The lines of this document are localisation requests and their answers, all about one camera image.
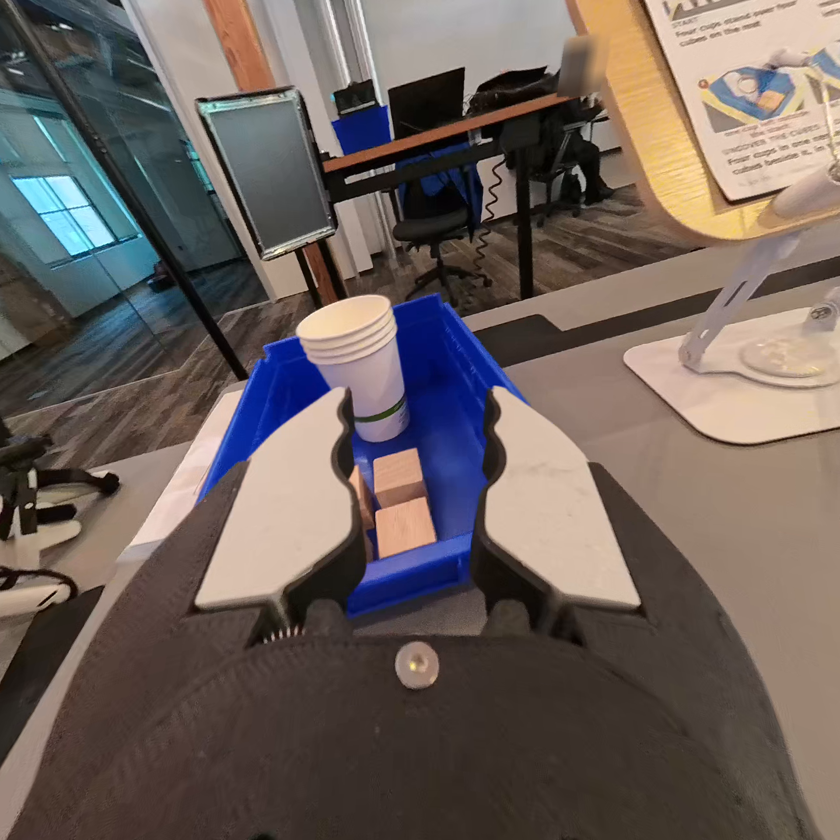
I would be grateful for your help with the office chair with black coat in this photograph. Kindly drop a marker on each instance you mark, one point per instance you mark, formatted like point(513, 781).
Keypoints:
point(544, 151)

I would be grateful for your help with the black and white device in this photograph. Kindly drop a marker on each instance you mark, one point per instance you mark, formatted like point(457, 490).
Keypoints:
point(46, 525)

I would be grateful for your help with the white paper cup green stripe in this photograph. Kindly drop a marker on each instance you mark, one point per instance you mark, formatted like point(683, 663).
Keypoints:
point(374, 394)

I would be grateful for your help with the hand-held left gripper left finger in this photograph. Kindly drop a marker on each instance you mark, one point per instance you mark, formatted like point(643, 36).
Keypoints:
point(282, 518)

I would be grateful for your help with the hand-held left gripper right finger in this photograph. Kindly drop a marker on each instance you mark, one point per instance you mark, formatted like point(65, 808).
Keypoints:
point(558, 518)

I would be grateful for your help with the small black monitor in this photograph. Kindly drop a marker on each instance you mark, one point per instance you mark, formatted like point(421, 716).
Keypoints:
point(355, 97)

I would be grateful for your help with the wooden cube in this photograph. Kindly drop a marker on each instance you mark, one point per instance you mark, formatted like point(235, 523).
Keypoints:
point(399, 476)
point(405, 528)
point(362, 499)

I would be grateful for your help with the blue plastic bin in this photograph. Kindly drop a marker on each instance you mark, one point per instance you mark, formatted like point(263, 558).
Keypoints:
point(446, 420)

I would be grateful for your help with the window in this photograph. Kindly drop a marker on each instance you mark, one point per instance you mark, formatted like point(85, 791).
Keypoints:
point(72, 213)

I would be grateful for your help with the framed grey sign board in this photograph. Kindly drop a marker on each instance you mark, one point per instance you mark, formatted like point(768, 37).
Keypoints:
point(272, 170)

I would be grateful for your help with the grey desk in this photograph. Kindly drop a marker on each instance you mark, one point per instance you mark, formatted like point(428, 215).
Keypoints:
point(722, 512)

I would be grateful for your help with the wooden-edged office desk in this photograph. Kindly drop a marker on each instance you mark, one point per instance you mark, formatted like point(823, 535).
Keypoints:
point(420, 136)

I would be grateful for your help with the black bag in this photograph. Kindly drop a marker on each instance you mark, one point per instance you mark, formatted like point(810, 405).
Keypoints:
point(518, 88)

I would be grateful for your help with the small blue storage bin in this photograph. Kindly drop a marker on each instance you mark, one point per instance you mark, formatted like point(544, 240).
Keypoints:
point(361, 131)

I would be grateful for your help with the printed instruction sheet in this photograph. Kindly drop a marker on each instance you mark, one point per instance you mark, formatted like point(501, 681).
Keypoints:
point(722, 39)

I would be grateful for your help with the wooden document stand white base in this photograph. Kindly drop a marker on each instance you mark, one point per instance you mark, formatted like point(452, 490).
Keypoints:
point(656, 131)

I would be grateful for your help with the black laptop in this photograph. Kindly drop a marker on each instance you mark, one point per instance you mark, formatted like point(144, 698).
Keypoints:
point(426, 102)

